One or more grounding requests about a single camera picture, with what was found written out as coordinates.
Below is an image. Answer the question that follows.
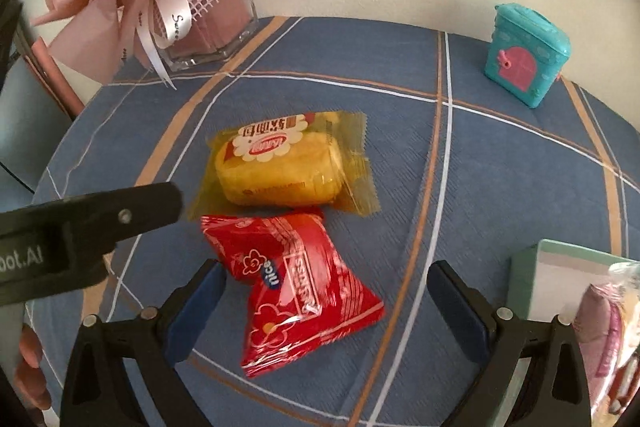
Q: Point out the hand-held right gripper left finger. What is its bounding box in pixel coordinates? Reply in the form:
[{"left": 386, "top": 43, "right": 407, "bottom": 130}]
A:
[{"left": 59, "top": 258, "right": 228, "bottom": 427}]

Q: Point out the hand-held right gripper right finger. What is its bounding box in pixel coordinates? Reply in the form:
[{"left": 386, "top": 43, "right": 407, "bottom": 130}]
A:
[{"left": 426, "top": 259, "right": 593, "bottom": 427}]

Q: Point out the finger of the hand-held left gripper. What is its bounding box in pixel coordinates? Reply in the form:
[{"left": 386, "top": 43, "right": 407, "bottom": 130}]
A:
[{"left": 0, "top": 182, "right": 183, "bottom": 254}]

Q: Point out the white tray with teal rim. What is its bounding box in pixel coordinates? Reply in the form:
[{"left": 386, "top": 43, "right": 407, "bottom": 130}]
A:
[{"left": 487, "top": 239, "right": 640, "bottom": 427}]

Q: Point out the red puffy snack packet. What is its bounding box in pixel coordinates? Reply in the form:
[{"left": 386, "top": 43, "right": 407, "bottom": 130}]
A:
[{"left": 200, "top": 207, "right": 387, "bottom": 379}]

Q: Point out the pink swiss roll packet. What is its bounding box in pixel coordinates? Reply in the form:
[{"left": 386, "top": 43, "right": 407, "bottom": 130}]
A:
[{"left": 572, "top": 282, "right": 626, "bottom": 418}]

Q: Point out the clear bun packet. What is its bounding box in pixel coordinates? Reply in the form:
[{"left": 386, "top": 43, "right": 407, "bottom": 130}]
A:
[{"left": 607, "top": 261, "right": 640, "bottom": 373}]

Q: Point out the person's left hand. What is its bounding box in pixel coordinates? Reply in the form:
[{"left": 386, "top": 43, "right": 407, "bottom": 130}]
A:
[{"left": 14, "top": 323, "right": 53, "bottom": 412}]

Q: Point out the blue plaid tablecloth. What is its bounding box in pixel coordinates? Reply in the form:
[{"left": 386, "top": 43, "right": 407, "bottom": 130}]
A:
[{"left": 30, "top": 14, "right": 640, "bottom": 427}]

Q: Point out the grey cabinet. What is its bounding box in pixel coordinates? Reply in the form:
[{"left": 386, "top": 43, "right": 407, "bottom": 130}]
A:
[{"left": 0, "top": 57, "right": 76, "bottom": 208}]

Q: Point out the yellow cake packet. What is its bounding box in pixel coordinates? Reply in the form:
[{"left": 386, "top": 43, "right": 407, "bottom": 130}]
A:
[{"left": 187, "top": 109, "right": 382, "bottom": 222}]

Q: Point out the clear glass vase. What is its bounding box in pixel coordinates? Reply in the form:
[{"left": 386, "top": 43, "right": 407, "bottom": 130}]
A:
[{"left": 160, "top": 0, "right": 260, "bottom": 74}]

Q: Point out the teal toy box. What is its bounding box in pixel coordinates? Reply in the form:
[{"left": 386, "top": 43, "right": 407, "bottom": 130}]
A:
[{"left": 483, "top": 3, "right": 572, "bottom": 108}]

